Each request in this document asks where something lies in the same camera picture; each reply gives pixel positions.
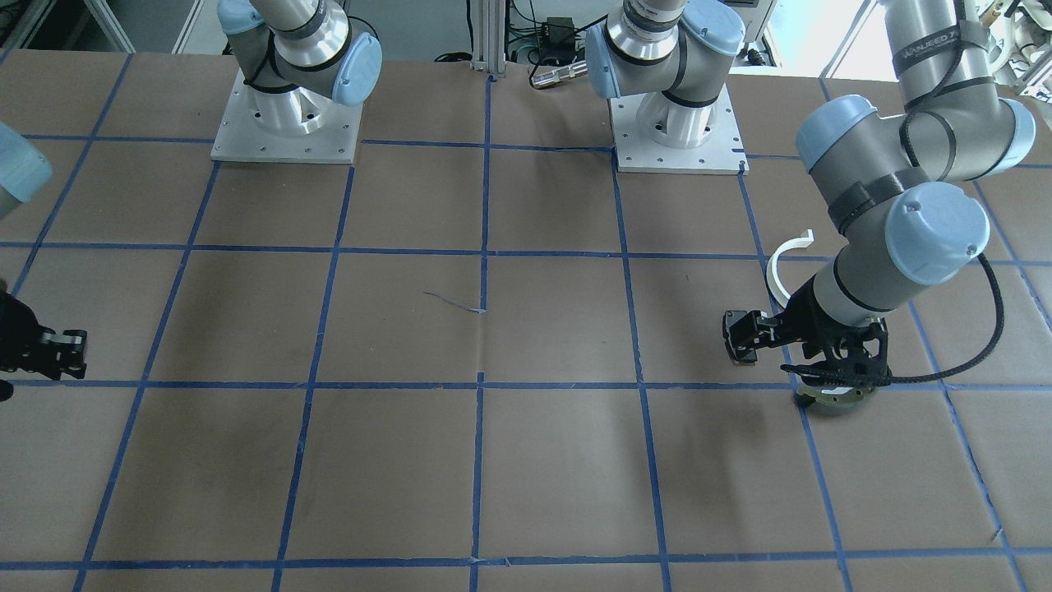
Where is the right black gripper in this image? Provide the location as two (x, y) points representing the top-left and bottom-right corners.
(1, 292), (89, 380)

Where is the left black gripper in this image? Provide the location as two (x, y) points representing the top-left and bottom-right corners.
(722, 295), (814, 358)

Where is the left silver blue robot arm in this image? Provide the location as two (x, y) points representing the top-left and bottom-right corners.
(585, 1), (1037, 363)

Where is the black brake pad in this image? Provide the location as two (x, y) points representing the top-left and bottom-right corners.
(730, 351), (758, 366)

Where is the olive green brake shoe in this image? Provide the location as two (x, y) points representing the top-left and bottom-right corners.
(793, 391), (870, 416)

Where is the black power adapter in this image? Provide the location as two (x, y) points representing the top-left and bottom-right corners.
(540, 16), (576, 65)

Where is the white curved plastic bracket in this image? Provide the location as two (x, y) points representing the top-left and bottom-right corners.
(765, 229), (816, 309)

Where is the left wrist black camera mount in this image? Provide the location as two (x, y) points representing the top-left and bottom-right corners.
(791, 319), (892, 397)

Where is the aluminium frame post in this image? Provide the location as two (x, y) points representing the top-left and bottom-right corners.
(466, 0), (510, 80)

